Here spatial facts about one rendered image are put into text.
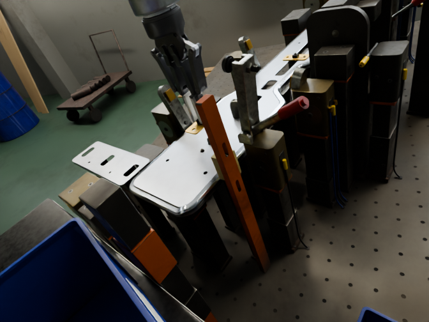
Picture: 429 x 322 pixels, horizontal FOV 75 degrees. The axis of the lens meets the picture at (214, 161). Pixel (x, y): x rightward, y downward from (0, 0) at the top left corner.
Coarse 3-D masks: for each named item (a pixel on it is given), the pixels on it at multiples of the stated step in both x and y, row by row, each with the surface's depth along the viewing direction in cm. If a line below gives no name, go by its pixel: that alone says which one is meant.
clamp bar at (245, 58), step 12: (228, 60) 47; (252, 60) 46; (228, 72) 49; (240, 72) 46; (252, 72) 46; (240, 84) 48; (252, 84) 49; (240, 96) 49; (252, 96) 50; (240, 108) 51; (252, 108) 52; (240, 120) 54; (252, 120) 53; (252, 132) 55
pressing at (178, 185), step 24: (288, 48) 100; (264, 72) 91; (288, 72) 86; (264, 96) 79; (192, 144) 71; (240, 144) 65; (144, 168) 70; (168, 168) 67; (192, 168) 64; (144, 192) 63; (168, 192) 60; (192, 192) 57
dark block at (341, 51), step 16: (320, 48) 63; (336, 48) 60; (352, 48) 58; (320, 64) 61; (336, 64) 59; (352, 64) 61; (336, 80) 62; (336, 96) 65; (336, 112) 67; (352, 128) 72; (352, 144) 75; (352, 160) 79; (352, 176) 82
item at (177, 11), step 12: (168, 12) 48; (180, 12) 50; (144, 24) 50; (156, 24) 49; (168, 24) 49; (180, 24) 51; (156, 36) 50; (168, 36) 52; (180, 36) 51; (180, 48) 52; (180, 60) 55
